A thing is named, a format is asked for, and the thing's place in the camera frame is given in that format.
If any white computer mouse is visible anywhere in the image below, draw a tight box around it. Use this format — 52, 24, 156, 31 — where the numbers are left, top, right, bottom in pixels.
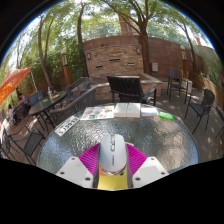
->
98, 133, 128, 176

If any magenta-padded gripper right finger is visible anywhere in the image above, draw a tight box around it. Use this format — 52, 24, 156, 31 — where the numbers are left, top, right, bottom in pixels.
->
125, 143, 170, 188

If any wooden slat fence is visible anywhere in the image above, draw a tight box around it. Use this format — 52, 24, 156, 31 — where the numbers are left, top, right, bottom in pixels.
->
192, 71, 224, 108

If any dark wicker patio chair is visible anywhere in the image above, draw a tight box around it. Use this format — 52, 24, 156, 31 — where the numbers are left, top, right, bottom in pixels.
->
65, 77, 92, 102
49, 86, 98, 127

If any colourful printed brochure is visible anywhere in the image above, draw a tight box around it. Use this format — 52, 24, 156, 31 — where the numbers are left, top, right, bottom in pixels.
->
79, 105, 116, 121

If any blue slatted patio chair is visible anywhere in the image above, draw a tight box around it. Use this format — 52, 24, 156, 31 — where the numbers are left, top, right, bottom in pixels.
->
166, 68, 185, 102

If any black slatted patio chair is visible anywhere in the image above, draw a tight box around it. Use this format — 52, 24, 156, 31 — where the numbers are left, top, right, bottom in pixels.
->
106, 75, 158, 106

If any orange patio umbrella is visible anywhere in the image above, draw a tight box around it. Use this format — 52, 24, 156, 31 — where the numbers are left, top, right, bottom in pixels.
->
0, 66, 33, 106

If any white pink book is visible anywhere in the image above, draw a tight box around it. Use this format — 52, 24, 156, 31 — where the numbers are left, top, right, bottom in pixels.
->
140, 105, 160, 117

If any stone brick fountain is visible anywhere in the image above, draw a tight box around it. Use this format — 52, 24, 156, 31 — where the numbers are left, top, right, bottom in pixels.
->
83, 42, 164, 103

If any small white side table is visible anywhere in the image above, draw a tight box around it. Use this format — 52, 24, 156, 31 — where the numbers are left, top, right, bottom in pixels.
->
181, 78, 194, 105

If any dark round patio table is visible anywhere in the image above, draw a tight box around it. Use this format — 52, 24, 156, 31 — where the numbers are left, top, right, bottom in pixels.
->
28, 90, 68, 132

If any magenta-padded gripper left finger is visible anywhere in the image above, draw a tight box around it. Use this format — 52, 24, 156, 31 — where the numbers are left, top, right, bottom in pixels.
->
55, 143, 101, 189

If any large tree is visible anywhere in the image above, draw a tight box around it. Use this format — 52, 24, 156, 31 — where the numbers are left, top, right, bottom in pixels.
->
99, 0, 171, 77

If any white printed label strip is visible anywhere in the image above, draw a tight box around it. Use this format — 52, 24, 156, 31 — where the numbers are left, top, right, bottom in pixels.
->
53, 116, 81, 137

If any green plastic packet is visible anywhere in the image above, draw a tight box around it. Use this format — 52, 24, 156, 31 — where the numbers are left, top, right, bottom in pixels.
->
158, 111, 175, 122

